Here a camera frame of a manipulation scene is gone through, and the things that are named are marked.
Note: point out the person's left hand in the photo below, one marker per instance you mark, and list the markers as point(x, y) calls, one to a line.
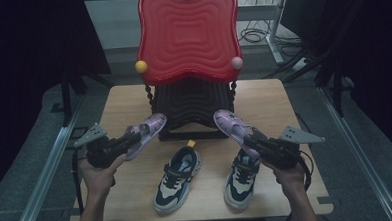
point(100, 181)

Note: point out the purple sandal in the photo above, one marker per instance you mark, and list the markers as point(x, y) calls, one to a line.
point(153, 125)
point(229, 122)

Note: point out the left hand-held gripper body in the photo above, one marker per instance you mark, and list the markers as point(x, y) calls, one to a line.
point(102, 151)

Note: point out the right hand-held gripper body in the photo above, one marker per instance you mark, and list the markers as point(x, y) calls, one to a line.
point(282, 151)

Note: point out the black metal stand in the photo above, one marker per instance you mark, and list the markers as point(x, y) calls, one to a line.
point(66, 99)
point(338, 91)

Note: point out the white metal stand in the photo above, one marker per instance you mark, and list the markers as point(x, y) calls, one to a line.
point(276, 37)

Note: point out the navy and white sneaker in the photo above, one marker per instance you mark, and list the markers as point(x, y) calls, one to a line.
point(239, 188)
point(174, 188)

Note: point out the white power strip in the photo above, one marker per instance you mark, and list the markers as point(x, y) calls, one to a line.
point(299, 63)

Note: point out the dark curtain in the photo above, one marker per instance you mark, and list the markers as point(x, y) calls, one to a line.
point(22, 64)
point(365, 49)

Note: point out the person's right hand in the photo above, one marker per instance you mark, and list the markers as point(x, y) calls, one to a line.
point(288, 180)

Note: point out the red and black shoe rack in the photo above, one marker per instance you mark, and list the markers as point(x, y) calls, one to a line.
point(187, 34)

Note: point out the aluminium rail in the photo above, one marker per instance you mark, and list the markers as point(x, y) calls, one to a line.
point(359, 150)
point(43, 180)

